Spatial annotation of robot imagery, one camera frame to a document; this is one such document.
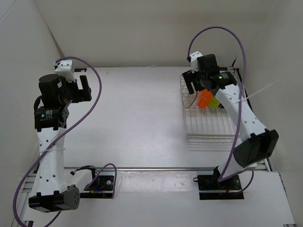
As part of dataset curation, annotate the orange plate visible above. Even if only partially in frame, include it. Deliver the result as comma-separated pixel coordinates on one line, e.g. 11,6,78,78
197,89,213,108

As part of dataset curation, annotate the clear glass plate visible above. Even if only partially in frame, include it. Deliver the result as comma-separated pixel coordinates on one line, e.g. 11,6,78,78
182,92,199,108

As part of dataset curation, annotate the green plate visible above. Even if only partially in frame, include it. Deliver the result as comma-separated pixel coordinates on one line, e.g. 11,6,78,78
208,96,220,108

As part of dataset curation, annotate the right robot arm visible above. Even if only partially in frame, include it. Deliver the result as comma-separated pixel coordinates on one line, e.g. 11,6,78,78
182,52,279,189

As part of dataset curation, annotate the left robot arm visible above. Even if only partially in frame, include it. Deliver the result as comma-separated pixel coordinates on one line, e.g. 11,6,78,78
28,74,91,213

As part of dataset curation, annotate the blue label sticker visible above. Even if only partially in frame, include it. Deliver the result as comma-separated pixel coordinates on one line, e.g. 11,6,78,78
74,69,87,72

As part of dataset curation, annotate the white zip tie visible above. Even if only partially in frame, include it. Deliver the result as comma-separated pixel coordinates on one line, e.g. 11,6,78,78
233,79,281,105

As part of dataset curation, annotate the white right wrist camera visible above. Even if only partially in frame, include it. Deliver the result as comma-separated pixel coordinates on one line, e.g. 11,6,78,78
187,52,203,73

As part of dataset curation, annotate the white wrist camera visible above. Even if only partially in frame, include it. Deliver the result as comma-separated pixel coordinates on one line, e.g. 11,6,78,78
187,52,203,73
55,60,76,82

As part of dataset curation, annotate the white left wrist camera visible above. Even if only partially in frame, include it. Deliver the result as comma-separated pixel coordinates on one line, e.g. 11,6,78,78
55,60,76,82

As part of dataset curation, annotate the wire dish rack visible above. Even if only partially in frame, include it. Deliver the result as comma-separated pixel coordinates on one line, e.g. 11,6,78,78
180,76,236,144

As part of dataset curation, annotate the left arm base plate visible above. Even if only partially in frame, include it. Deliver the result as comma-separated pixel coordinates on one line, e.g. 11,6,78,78
76,163,117,199

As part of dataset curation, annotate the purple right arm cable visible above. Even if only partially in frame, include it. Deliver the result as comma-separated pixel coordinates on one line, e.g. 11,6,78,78
187,26,255,193

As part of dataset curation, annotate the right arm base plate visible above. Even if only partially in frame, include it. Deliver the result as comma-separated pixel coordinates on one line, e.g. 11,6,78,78
193,168,244,201

